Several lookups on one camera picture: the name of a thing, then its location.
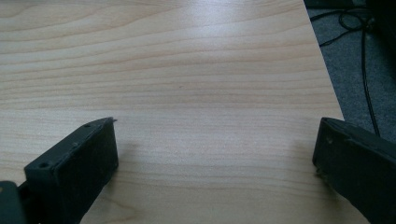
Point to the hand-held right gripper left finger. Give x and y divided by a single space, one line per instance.
73 169

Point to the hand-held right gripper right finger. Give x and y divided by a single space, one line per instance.
358 165

